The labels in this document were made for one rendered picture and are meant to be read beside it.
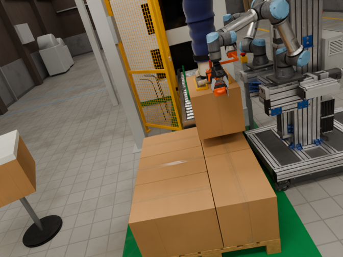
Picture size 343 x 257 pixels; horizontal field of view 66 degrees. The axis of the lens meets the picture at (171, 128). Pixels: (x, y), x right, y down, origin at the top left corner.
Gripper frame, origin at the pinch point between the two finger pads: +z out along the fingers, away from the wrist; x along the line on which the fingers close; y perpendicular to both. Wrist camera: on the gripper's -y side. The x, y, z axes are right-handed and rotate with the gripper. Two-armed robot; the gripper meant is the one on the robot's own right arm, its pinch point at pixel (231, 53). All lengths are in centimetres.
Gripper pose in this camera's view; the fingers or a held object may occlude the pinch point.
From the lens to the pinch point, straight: 266.5
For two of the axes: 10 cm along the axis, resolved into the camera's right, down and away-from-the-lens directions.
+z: 2.4, 8.6, 4.5
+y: 0.0, 4.7, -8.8
